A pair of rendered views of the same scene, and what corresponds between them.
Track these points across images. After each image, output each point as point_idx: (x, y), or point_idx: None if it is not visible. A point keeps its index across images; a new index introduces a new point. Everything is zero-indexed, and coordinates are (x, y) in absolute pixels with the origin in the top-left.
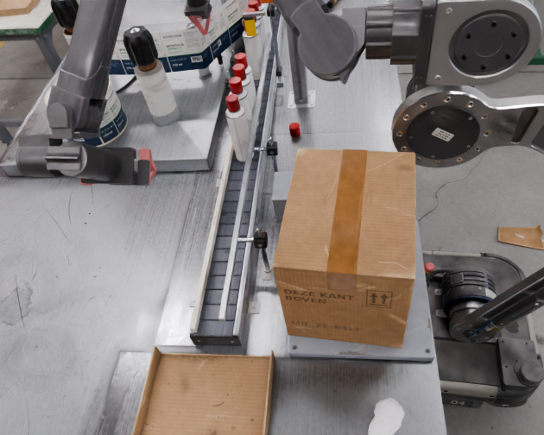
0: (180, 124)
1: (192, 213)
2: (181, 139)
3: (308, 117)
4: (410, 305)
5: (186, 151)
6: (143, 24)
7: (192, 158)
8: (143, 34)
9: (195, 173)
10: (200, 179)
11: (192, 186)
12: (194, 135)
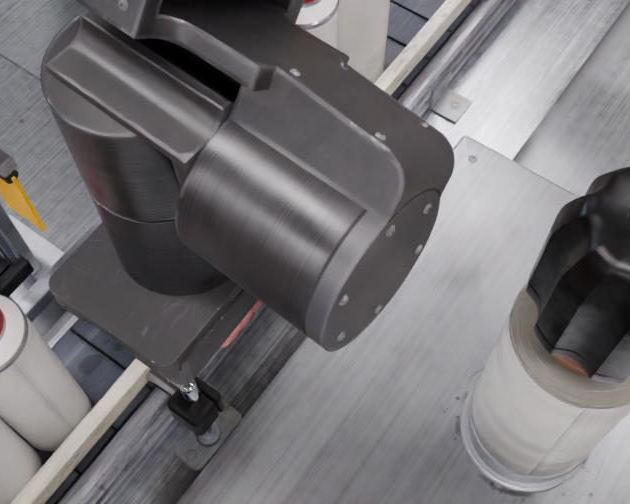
0: (484, 342)
1: (568, 61)
2: (510, 263)
3: (61, 183)
4: None
5: (514, 198)
6: None
7: (509, 160)
8: (613, 171)
9: None
10: (501, 150)
11: (533, 140)
12: (458, 255)
